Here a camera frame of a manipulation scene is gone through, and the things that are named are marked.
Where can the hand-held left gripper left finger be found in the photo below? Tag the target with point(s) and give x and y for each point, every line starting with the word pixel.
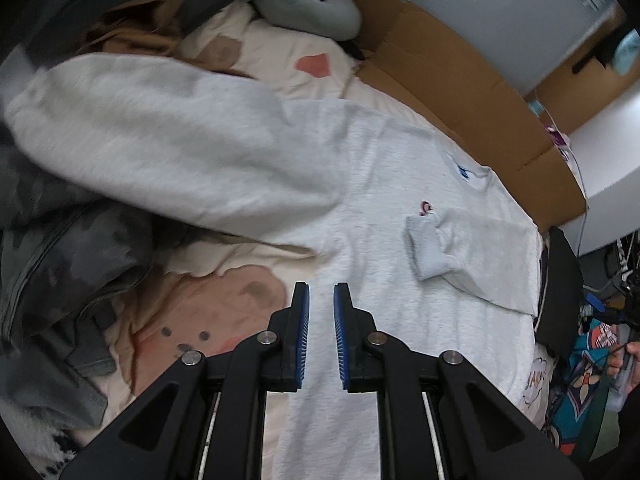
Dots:
pixel 302 335

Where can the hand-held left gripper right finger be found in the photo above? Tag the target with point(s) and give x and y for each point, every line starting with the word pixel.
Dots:
pixel 341 335

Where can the light grey sweatshirt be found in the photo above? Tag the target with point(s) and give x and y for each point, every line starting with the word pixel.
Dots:
pixel 380 170

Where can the person's right hand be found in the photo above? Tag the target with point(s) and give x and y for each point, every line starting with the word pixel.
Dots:
pixel 636 367

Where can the black folded garment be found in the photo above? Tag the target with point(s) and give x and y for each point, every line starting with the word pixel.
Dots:
pixel 560 290

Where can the teal patterned blanket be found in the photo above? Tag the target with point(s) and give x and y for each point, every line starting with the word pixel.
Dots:
pixel 585 375

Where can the pale green cloth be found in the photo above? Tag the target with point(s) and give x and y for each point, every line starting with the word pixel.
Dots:
pixel 607 435

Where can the white curved desk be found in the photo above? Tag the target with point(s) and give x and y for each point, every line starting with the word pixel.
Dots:
pixel 610 170

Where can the blue detergent bottle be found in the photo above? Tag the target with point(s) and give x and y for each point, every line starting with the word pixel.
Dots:
pixel 536 109

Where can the brown board panel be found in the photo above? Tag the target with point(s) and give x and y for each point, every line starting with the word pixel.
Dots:
pixel 575 90

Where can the camouflage garment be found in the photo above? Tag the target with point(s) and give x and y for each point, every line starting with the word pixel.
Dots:
pixel 65 260

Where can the teal towel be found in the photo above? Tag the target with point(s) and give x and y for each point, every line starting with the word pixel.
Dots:
pixel 627 52

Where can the cream bear print blanket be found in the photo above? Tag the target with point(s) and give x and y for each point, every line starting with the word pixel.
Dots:
pixel 280 50

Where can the white black spotted fleece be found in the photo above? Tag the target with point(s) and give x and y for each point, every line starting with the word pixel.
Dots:
pixel 35 440

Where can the brown cardboard sheet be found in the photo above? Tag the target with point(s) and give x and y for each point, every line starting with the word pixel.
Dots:
pixel 450 60

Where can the grey washing machine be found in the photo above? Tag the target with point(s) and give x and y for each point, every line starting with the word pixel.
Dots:
pixel 500 10

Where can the grey neck pillow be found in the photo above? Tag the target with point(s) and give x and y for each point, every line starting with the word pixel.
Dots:
pixel 300 5

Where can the brown garment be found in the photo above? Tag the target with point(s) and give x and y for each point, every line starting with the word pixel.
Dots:
pixel 135 25

